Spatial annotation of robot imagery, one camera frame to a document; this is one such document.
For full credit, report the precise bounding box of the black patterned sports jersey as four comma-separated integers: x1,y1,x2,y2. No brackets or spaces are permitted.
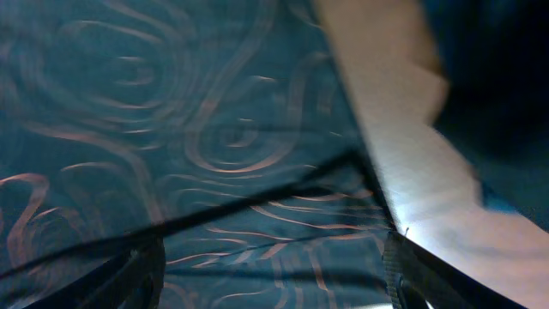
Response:
1,0,391,308

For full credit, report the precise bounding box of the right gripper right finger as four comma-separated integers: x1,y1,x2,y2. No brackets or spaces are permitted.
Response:
383,232,525,309

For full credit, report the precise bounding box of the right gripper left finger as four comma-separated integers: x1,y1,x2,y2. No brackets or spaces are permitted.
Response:
25,239,166,309

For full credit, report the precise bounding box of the dark blue clothes pile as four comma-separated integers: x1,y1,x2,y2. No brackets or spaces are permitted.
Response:
422,0,548,230

